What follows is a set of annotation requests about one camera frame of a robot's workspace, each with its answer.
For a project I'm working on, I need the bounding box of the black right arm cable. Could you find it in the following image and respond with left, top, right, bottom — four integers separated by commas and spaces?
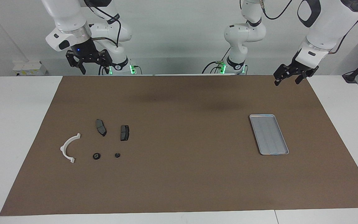
84, 0, 122, 49

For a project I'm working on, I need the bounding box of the curved grey brake pad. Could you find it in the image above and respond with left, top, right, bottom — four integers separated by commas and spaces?
95, 119, 107, 137

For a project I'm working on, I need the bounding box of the rectangular grey brake pad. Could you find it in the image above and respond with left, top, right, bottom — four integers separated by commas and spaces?
120, 125, 130, 142

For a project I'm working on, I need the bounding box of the brown table mat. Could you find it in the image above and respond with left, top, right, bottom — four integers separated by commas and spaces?
0, 75, 358, 216

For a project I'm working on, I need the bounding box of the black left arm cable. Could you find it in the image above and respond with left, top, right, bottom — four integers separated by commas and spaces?
260, 0, 358, 56

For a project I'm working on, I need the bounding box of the white box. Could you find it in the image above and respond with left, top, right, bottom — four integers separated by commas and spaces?
13, 61, 47, 77

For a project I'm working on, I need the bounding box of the silver metal tray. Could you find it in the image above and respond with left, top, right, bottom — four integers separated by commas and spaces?
249, 114, 289, 156

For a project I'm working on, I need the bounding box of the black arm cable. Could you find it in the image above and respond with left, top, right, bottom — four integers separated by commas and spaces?
84, 0, 122, 49
260, 0, 358, 56

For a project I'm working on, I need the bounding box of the white half-ring bracket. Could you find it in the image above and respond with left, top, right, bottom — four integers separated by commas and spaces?
60, 133, 81, 164

